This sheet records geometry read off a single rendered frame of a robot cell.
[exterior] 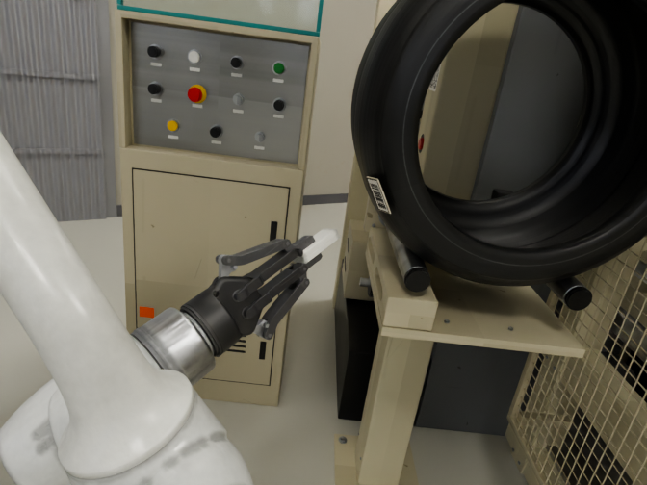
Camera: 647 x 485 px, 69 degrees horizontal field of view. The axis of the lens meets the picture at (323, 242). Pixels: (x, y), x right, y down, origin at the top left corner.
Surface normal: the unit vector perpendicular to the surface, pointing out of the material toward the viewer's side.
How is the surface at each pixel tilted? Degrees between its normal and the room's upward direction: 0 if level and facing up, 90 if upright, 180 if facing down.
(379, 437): 90
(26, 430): 43
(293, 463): 0
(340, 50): 90
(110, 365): 64
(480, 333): 0
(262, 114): 90
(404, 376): 90
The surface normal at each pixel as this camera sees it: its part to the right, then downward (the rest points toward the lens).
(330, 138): 0.51, 0.38
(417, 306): 0.00, 0.37
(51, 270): 0.48, -0.43
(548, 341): 0.12, -0.92
